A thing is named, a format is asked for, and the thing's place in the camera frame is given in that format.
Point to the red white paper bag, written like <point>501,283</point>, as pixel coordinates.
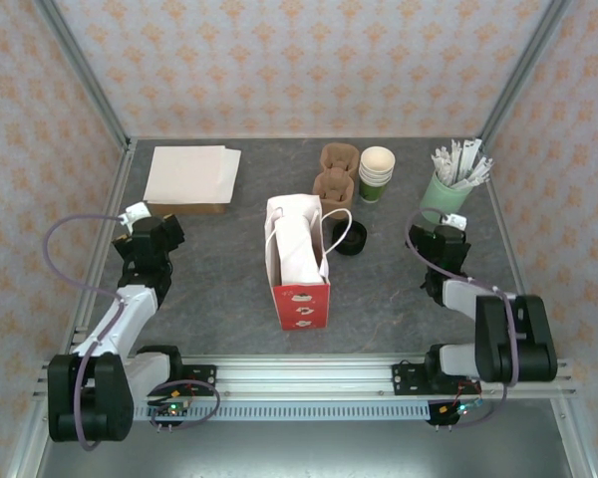
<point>301,309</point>

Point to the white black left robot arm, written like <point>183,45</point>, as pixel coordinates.
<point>124,313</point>

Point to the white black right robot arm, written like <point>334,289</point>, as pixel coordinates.
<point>518,338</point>

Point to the brown cardboard box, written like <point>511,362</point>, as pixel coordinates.
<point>189,208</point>

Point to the mint green straw holder cup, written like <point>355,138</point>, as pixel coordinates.
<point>443,201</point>

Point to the white paper napkin stack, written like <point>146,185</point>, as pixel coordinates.
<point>184,171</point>

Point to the white paper wrapped straw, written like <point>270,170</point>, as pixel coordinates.
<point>481,169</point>
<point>469,157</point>
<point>455,159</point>
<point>441,169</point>
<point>478,149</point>

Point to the green paper cup stack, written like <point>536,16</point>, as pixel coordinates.
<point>377,162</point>

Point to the brown pulp cup carrier stack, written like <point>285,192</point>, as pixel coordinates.
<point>336,164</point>

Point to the grey metal sheet panel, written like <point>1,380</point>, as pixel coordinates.
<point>304,453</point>

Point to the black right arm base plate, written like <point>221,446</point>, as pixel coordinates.
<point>408,381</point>

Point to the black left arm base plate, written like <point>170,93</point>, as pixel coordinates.
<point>202,378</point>

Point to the aluminium frame post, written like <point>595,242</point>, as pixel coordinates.
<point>83,70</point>
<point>523,70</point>

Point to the aluminium mounting rail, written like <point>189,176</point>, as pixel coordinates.
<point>304,378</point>

